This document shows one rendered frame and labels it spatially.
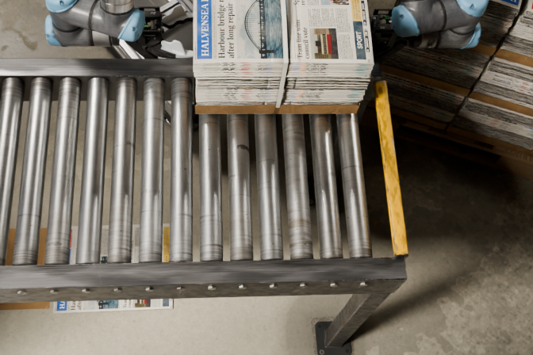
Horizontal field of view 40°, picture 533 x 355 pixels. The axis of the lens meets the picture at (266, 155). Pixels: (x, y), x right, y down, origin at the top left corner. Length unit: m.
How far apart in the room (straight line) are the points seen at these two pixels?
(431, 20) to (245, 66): 0.48
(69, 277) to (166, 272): 0.20
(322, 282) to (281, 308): 0.80
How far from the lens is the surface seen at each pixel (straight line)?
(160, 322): 2.33
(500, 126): 2.45
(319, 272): 1.55
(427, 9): 1.73
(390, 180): 1.63
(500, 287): 2.54
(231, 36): 1.51
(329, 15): 1.56
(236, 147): 1.64
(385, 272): 1.58
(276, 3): 1.57
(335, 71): 1.53
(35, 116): 1.72
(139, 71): 1.74
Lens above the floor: 2.28
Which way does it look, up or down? 65 degrees down
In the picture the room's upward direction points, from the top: 10 degrees clockwise
